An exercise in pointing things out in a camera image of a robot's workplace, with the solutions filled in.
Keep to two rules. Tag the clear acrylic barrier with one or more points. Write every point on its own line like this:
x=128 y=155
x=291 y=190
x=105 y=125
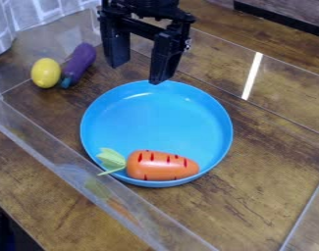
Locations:
x=161 y=231

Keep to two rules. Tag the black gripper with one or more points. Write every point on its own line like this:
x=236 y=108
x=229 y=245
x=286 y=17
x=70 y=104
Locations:
x=120 y=18

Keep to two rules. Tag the yellow toy lemon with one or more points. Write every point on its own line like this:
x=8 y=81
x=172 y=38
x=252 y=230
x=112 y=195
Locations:
x=45 y=73

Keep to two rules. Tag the grey white curtain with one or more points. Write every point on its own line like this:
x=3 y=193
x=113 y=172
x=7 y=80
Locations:
x=22 y=14

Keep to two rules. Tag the blue round tray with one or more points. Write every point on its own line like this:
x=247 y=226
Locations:
x=170 y=117

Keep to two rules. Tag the purple toy eggplant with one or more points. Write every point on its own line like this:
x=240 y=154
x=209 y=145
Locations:
x=82 y=58

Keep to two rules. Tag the orange toy carrot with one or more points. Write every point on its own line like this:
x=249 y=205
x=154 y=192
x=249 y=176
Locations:
x=148 y=165

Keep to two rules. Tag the dark wooden board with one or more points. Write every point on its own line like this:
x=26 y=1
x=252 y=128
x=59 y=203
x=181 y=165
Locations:
x=276 y=18

